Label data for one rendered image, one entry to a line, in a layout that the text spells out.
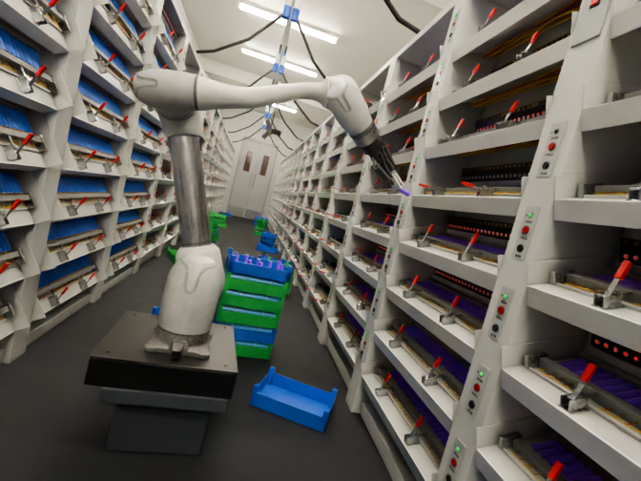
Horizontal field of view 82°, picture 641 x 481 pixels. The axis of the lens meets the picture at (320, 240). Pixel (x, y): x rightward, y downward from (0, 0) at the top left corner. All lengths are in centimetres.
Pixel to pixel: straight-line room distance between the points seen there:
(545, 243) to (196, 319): 91
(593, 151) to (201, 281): 101
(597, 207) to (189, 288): 98
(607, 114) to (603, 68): 13
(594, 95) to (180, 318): 114
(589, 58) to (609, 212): 35
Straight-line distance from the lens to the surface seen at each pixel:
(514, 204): 101
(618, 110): 91
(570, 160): 95
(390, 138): 224
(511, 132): 112
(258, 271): 176
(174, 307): 114
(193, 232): 132
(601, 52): 102
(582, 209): 87
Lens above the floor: 79
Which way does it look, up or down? 5 degrees down
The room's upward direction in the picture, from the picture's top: 15 degrees clockwise
